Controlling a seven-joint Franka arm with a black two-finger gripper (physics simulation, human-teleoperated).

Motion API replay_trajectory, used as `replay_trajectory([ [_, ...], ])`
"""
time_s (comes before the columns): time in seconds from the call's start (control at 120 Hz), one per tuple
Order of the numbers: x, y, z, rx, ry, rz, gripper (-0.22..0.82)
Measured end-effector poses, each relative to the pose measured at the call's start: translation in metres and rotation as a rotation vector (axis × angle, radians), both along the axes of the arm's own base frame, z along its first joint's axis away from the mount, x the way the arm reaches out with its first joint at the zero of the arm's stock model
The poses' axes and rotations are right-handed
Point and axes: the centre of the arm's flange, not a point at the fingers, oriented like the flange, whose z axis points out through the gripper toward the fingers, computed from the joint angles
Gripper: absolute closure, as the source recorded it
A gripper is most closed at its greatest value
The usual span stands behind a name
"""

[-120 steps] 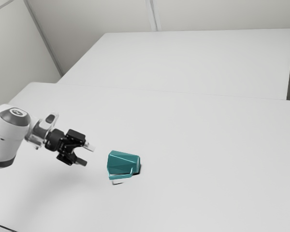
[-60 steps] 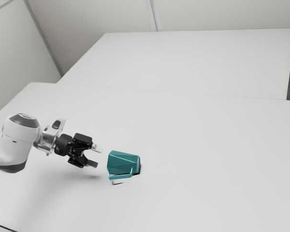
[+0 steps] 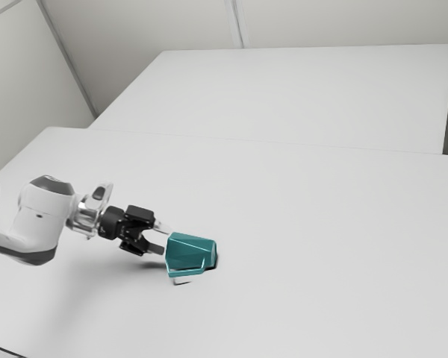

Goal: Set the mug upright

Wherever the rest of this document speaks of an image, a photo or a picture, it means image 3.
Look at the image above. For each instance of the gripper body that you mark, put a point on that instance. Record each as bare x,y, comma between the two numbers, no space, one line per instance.
125,225

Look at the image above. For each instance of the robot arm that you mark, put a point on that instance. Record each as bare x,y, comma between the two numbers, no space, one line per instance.
37,220

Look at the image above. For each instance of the teal faceted mug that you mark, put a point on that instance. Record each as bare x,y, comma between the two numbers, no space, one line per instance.
188,251

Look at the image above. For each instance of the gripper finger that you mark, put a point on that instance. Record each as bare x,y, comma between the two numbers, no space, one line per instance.
154,248
161,227

